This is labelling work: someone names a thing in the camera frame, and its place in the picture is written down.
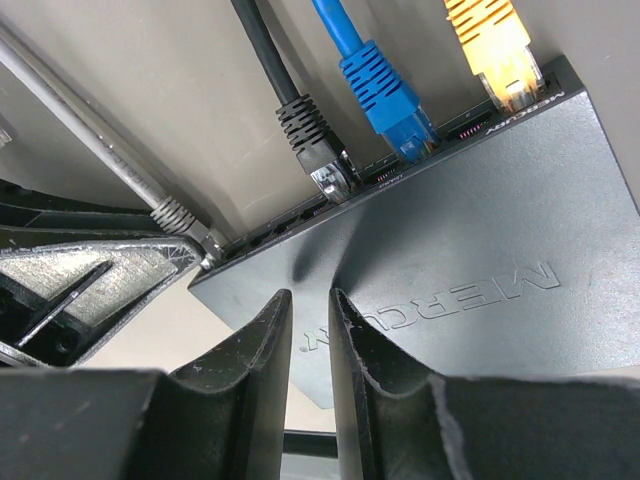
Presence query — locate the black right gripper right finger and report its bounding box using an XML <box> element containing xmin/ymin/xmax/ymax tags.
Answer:
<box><xmin>329</xmin><ymin>288</ymin><xmax>639</xmax><ymax>479</ymax></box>

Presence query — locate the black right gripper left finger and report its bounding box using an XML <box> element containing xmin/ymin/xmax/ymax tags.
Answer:
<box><xmin>1</xmin><ymin>289</ymin><xmax>293</xmax><ymax>479</ymax></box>

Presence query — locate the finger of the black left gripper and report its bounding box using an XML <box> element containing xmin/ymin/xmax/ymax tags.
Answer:
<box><xmin>1</xmin><ymin>182</ymin><xmax>203</xmax><ymax>367</ymax></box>

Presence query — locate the grey ethernet cable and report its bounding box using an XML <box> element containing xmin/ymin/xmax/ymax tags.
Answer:
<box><xmin>0</xmin><ymin>19</ymin><xmax>226</xmax><ymax>269</ymax></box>

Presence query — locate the dark grey network switch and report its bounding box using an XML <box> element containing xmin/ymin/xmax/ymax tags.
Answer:
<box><xmin>190</xmin><ymin>56</ymin><xmax>639</xmax><ymax>409</ymax></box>

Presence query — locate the black ethernet cable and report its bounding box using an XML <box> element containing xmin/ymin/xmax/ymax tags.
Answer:
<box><xmin>229</xmin><ymin>0</ymin><xmax>359</xmax><ymax>205</ymax></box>

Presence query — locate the blue ethernet cable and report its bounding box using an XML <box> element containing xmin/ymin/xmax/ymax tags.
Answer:
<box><xmin>310</xmin><ymin>0</ymin><xmax>439</xmax><ymax>165</ymax></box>

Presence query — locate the yellow ethernet cable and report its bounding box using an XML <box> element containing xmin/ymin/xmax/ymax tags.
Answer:
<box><xmin>442</xmin><ymin>0</ymin><xmax>547</xmax><ymax>114</ymax></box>

